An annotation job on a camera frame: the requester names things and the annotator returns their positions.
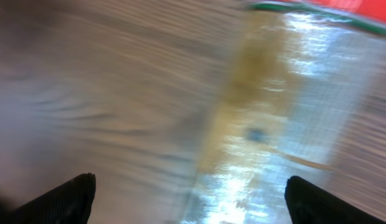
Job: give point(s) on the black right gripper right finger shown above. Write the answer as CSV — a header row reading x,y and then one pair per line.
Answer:
x,y
310,204

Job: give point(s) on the long spaghetti packet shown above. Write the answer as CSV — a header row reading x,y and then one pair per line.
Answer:
x,y
301,69

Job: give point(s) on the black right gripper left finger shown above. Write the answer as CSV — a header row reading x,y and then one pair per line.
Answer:
x,y
69,203

